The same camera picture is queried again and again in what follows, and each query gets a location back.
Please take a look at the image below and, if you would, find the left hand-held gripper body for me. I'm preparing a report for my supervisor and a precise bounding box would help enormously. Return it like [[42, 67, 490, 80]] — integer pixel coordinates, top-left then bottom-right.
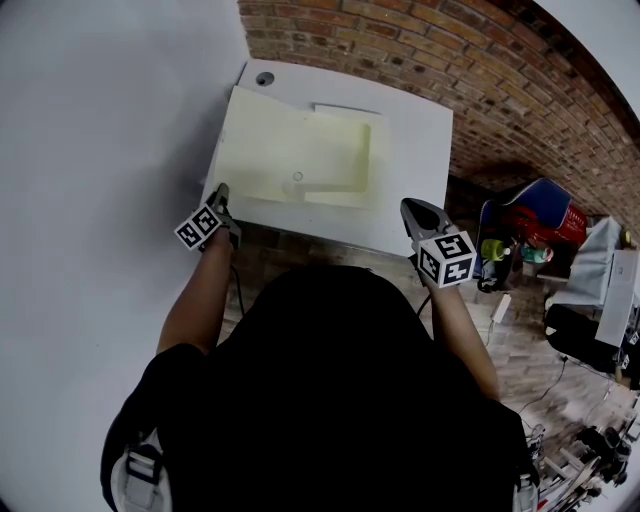
[[173, 203, 243, 253]]

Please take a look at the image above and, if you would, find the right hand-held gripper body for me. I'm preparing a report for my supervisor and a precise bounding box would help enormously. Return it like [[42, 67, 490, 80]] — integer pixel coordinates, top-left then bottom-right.
[[408, 229, 478, 291]]

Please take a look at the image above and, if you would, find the person's right forearm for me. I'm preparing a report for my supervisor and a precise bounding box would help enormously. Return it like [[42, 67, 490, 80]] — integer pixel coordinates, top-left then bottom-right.
[[428, 284, 502, 402]]

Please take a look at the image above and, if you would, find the person's left forearm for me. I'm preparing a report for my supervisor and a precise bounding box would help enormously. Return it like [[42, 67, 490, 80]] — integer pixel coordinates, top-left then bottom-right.
[[156, 232, 234, 357]]

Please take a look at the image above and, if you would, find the green bottle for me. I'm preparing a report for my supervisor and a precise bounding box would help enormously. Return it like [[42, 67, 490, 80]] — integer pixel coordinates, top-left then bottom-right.
[[480, 238, 513, 262]]

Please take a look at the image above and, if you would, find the black bag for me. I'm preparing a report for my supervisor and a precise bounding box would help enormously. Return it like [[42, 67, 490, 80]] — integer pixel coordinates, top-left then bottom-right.
[[476, 239, 522, 294]]

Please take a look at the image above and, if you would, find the white power adapter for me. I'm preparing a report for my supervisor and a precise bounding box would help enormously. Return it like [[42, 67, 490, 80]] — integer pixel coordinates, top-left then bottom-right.
[[491, 294, 513, 324]]

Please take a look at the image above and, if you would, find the teal bottle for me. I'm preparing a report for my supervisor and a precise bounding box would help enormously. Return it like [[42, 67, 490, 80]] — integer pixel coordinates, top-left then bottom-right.
[[521, 244, 554, 264]]

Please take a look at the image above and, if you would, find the red bag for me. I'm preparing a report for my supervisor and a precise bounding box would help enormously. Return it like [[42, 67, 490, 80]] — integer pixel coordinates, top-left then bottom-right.
[[504, 204, 588, 247]]

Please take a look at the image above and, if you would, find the blue chair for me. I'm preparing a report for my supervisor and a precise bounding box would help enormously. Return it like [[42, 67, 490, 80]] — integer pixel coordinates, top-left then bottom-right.
[[479, 177, 574, 292]]

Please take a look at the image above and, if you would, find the pale grey cloth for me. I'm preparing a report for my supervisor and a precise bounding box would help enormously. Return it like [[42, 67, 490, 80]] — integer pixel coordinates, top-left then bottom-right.
[[549, 216, 624, 309]]

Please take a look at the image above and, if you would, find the white box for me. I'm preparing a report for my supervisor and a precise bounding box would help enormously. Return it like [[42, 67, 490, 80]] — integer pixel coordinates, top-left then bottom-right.
[[594, 249, 640, 347]]

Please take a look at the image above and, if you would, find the person in dark clothing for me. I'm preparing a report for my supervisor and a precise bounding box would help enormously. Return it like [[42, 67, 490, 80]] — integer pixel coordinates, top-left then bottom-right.
[[99, 264, 542, 512]]

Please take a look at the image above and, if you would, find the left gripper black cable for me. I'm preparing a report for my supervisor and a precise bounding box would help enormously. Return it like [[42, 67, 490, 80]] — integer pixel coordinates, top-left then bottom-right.
[[229, 264, 247, 317]]

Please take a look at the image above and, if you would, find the pile of cables and tools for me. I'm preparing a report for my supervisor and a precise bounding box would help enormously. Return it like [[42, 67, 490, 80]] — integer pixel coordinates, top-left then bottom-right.
[[524, 419, 640, 512]]

